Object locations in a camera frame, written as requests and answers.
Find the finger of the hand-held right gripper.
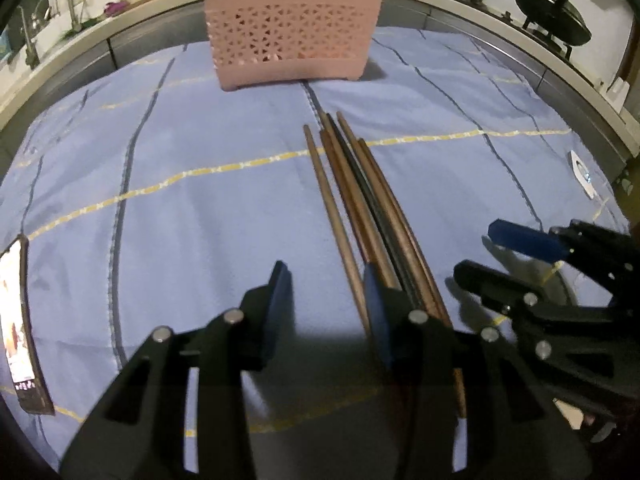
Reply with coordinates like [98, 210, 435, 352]
[452, 259, 640, 411]
[487, 217, 640, 311]

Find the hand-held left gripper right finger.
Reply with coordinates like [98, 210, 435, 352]
[362, 262, 593, 480]

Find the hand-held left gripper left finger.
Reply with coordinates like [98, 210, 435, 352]
[59, 260, 293, 480]

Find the black chopstick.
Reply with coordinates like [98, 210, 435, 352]
[324, 112, 436, 316]

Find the light brown wooden chopstick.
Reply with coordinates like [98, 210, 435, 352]
[302, 124, 372, 338]

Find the pink perforated utensil basket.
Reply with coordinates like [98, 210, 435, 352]
[202, 0, 385, 93]

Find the white paper tag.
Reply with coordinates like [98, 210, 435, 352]
[569, 150, 603, 200]

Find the blue striped tablecloth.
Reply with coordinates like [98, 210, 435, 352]
[0, 27, 631, 480]

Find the white plastic block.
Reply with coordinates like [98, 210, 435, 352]
[607, 77, 631, 111]

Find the black wok with lid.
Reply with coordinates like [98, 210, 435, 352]
[512, 0, 593, 47]

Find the black smartphone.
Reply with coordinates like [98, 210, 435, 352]
[0, 236, 55, 416]

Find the kitchen counter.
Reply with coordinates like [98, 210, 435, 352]
[0, 0, 640, 161]

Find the curved steel faucet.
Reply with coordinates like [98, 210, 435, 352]
[32, 0, 83, 31]

